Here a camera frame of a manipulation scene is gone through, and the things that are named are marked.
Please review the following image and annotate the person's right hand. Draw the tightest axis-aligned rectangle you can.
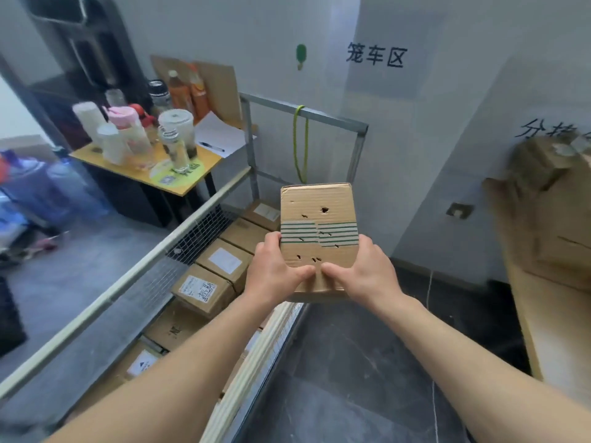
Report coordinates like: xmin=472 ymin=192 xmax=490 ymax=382
xmin=321 ymin=234 xmax=412 ymax=314

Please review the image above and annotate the person's left hand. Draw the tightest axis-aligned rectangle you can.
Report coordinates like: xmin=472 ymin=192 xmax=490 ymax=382
xmin=243 ymin=231 xmax=316 ymax=309

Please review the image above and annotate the parcel with long label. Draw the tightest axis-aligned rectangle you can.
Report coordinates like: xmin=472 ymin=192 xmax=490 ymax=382
xmin=196 ymin=238 xmax=254 ymax=291

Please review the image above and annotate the small parcel white label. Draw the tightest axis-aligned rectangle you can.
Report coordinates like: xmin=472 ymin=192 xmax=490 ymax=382
xmin=242 ymin=200 xmax=283 ymax=231

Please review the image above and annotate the parcel with handwritten label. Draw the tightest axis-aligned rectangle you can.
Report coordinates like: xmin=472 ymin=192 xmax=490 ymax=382
xmin=171 ymin=262 xmax=236 ymax=319

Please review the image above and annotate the green striped holed cardboard box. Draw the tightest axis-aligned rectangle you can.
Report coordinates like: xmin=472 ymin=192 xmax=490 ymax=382
xmin=280 ymin=182 xmax=360 ymax=303

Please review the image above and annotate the large labelled cardboard box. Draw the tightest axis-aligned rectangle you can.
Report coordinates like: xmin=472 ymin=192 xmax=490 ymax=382
xmin=143 ymin=299 xmax=209 ymax=351
xmin=108 ymin=341 xmax=165 ymax=388

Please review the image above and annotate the metal wire cage cart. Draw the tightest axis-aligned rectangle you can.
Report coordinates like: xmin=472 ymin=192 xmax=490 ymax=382
xmin=0 ymin=92 xmax=370 ymax=443

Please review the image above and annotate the pile of parcels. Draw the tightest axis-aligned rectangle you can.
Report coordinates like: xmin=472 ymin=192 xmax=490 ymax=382
xmin=482 ymin=133 xmax=591 ymax=291

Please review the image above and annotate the person's left forearm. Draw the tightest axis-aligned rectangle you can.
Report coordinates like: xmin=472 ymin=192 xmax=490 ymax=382
xmin=46 ymin=292 xmax=278 ymax=443

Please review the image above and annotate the person's right forearm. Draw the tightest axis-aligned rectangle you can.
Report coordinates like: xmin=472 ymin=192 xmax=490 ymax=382
xmin=378 ymin=295 xmax=591 ymax=443

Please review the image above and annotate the yellow-green round sticker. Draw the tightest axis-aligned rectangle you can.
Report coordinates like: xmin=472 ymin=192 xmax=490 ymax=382
xmin=148 ymin=156 xmax=204 ymax=188

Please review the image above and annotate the white paper sheet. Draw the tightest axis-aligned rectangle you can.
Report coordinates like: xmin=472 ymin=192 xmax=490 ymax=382
xmin=193 ymin=110 xmax=257 ymax=160

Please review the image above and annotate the clear glass jar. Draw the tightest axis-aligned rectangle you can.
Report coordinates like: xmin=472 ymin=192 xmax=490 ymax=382
xmin=156 ymin=126 xmax=191 ymax=174

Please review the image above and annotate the white lid drink cup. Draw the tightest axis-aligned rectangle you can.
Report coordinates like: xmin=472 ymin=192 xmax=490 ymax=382
xmin=158 ymin=109 xmax=198 ymax=160

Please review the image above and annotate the orange drink bottle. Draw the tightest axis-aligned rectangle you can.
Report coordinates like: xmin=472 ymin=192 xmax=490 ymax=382
xmin=188 ymin=64 xmax=211 ymax=121

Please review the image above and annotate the pink lid clear tumbler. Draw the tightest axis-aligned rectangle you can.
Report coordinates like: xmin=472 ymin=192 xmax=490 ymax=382
xmin=102 ymin=105 xmax=153 ymax=171

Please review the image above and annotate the brown tea bottle white cap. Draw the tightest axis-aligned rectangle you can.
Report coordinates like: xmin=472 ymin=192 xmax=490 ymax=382
xmin=166 ymin=70 xmax=195 ymax=121

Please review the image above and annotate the white plastic cup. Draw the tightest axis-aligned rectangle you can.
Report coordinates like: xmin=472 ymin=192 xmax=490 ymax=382
xmin=97 ymin=122 xmax=126 ymax=166

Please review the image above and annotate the red lid bottle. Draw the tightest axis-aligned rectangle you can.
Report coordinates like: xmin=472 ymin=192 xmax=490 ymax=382
xmin=128 ymin=103 xmax=158 ymax=143

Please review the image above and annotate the black lid steel flask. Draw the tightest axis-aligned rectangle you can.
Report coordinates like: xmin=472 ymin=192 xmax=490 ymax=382
xmin=147 ymin=79 xmax=172 ymax=117

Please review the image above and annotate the blue water jug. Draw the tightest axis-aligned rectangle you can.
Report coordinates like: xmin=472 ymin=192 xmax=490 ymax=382
xmin=0 ymin=154 xmax=61 ymax=226
xmin=46 ymin=147 xmax=111 ymax=222

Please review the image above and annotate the small yellow table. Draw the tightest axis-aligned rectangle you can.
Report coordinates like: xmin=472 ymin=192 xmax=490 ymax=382
xmin=69 ymin=142 xmax=223 ymax=198

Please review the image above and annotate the heap of mixed rubbish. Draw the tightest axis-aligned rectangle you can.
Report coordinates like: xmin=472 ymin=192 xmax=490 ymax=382
xmin=0 ymin=230 xmax=70 ymax=268

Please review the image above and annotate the black plastic crate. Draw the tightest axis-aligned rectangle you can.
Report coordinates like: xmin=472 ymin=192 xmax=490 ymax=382
xmin=0 ymin=276 xmax=28 ymax=358

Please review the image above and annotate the black water dispenser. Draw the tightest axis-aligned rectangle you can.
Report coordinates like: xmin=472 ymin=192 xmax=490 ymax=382
xmin=23 ymin=0 xmax=148 ymax=148

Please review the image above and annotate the grey wall socket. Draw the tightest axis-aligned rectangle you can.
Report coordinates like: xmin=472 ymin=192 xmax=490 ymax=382
xmin=445 ymin=202 xmax=475 ymax=221

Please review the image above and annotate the yellow-green rope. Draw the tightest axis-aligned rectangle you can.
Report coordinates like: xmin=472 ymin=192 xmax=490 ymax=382
xmin=293 ymin=105 xmax=309 ymax=184

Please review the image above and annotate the wall sign with black characters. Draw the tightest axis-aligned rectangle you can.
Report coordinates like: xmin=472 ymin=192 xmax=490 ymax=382
xmin=344 ymin=13 xmax=444 ymax=102

